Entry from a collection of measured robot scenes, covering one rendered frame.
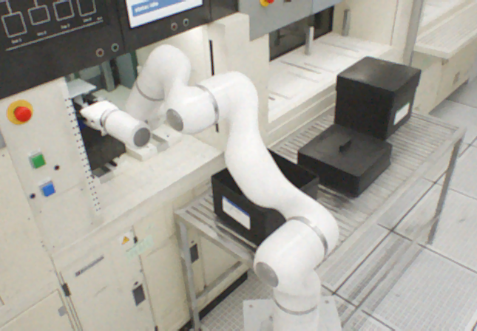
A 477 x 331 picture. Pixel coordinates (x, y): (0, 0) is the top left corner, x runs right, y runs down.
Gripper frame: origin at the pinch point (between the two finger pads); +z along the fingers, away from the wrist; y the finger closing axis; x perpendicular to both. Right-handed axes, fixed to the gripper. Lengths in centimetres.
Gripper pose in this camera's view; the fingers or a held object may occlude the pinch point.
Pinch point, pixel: (84, 105)
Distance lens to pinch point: 163.8
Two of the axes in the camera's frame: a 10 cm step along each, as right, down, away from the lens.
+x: -0.3, -8.1, -5.8
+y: 6.8, -4.4, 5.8
